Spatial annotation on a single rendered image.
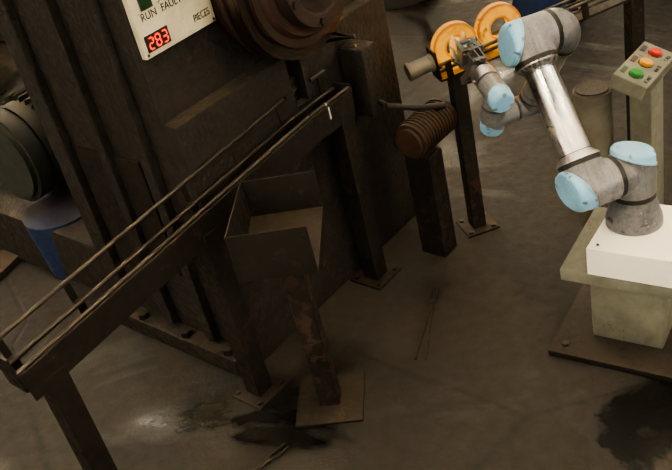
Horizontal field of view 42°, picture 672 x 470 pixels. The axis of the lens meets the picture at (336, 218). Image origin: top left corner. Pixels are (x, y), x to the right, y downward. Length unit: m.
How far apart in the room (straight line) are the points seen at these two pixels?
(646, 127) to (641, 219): 0.53
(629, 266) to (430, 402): 0.68
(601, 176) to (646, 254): 0.24
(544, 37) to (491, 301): 0.92
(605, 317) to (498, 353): 0.33
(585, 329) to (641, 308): 0.22
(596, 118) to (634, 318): 0.68
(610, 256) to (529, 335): 0.46
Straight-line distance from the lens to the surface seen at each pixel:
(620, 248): 2.42
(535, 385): 2.59
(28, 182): 3.49
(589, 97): 2.89
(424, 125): 2.84
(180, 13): 2.40
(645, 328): 2.62
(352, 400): 2.62
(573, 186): 2.31
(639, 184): 2.40
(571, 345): 2.67
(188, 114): 2.43
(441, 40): 2.86
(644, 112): 2.89
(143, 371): 3.00
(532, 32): 2.37
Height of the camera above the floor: 1.82
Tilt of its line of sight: 32 degrees down
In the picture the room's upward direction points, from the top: 14 degrees counter-clockwise
